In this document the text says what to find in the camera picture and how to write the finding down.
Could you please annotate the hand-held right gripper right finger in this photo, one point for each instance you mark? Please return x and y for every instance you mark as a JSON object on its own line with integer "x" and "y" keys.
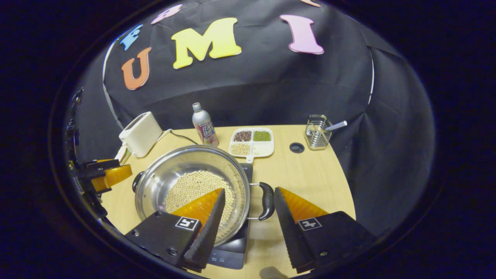
{"x": 285, "y": 232}

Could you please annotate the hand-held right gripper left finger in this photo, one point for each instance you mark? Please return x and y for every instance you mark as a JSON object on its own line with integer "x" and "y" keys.
{"x": 211, "y": 232}

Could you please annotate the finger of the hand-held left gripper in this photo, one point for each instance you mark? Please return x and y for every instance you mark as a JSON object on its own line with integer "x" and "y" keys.
{"x": 105, "y": 160}
{"x": 116, "y": 176}

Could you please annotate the black induction cooktop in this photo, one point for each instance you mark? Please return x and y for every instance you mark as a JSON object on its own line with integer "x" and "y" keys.
{"x": 232, "y": 250}

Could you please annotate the pile of soybeans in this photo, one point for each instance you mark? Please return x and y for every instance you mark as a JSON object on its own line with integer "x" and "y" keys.
{"x": 190, "y": 190}

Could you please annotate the small pale green plate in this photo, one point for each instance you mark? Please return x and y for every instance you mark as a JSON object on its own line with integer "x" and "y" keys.
{"x": 124, "y": 154}

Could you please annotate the white toaster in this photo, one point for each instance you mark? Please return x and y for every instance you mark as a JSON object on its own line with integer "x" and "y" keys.
{"x": 141, "y": 133}

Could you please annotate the white divided bean tray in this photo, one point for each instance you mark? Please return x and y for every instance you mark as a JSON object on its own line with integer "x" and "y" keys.
{"x": 263, "y": 149}

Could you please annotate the colourful drink bottle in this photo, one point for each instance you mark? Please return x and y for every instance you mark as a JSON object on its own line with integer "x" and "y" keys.
{"x": 205, "y": 130}

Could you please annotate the striped straw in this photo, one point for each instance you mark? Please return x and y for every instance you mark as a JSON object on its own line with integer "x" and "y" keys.
{"x": 337, "y": 125}

